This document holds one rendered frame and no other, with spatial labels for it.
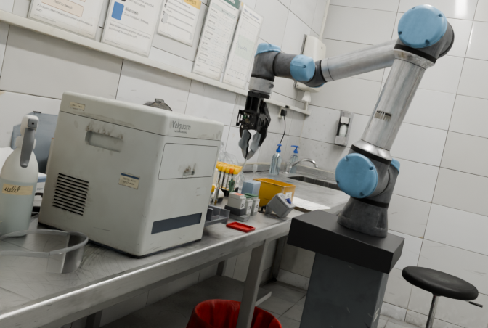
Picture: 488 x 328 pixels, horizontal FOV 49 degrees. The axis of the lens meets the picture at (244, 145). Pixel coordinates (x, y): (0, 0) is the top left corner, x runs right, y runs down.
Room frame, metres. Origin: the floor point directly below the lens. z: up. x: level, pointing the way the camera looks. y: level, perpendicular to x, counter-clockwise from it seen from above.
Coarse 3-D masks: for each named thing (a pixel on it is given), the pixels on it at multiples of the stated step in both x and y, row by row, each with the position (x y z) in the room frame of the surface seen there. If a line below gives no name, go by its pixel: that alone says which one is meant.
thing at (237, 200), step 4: (232, 192) 1.70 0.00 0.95; (232, 196) 1.68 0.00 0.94; (236, 196) 1.67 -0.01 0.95; (240, 196) 1.67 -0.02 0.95; (228, 200) 1.68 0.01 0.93; (232, 200) 1.68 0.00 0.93; (236, 200) 1.67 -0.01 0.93; (240, 200) 1.67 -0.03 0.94; (244, 200) 1.69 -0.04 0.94; (228, 204) 1.68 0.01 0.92; (232, 204) 1.67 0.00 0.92; (236, 204) 1.67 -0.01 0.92; (240, 204) 1.67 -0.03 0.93; (244, 204) 1.70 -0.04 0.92; (240, 208) 1.67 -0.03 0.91
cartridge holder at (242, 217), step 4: (224, 208) 1.68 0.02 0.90; (228, 208) 1.67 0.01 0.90; (232, 208) 1.67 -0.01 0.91; (236, 208) 1.66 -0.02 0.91; (244, 208) 1.69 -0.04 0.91; (232, 212) 1.67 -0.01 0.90; (236, 212) 1.66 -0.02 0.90; (240, 212) 1.66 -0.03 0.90; (244, 212) 1.70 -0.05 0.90; (232, 216) 1.66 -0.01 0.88; (236, 216) 1.66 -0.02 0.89; (240, 216) 1.66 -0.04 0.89; (244, 216) 1.67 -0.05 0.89; (248, 216) 1.69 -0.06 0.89; (240, 220) 1.65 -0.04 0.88; (244, 220) 1.66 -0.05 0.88
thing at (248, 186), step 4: (248, 180) 1.93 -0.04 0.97; (244, 184) 1.87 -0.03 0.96; (248, 184) 1.87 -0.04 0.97; (252, 184) 1.86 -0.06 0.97; (256, 184) 1.90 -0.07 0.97; (260, 184) 1.96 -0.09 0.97; (244, 188) 1.87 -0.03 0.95; (248, 188) 1.87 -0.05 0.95; (252, 188) 1.86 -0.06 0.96; (256, 188) 1.91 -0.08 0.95; (244, 192) 1.87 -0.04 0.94; (248, 192) 1.86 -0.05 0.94; (252, 192) 1.86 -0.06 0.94; (256, 192) 1.93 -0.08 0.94
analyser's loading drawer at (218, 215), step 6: (210, 210) 1.38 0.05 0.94; (216, 210) 1.42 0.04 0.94; (222, 210) 1.47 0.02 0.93; (228, 210) 1.46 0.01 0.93; (210, 216) 1.37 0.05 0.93; (216, 216) 1.40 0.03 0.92; (222, 216) 1.46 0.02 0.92; (228, 216) 1.47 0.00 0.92; (210, 222) 1.36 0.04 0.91; (216, 222) 1.41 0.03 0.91; (222, 222) 1.47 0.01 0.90
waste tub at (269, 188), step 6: (258, 180) 2.02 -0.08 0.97; (264, 180) 2.12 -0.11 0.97; (270, 180) 2.13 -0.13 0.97; (264, 186) 2.00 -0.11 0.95; (270, 186) 2.00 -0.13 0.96; (276, 186) 1.99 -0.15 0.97; (282, 186) 1.97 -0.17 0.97; (288, 186) 2.01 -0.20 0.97; (294, 186) 2.08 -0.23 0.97; (264, 192) 2.00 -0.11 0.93; (270, 192) 1.99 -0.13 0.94; (276, 192) 1.98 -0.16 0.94; (282, 192) 1.97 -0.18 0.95; (288, 192) 2.03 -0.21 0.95; (258, 198) 2.01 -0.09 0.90; (264, 198) 2.00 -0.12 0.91; (270, 198) 1.99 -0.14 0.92; (264, 204) 2.00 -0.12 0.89
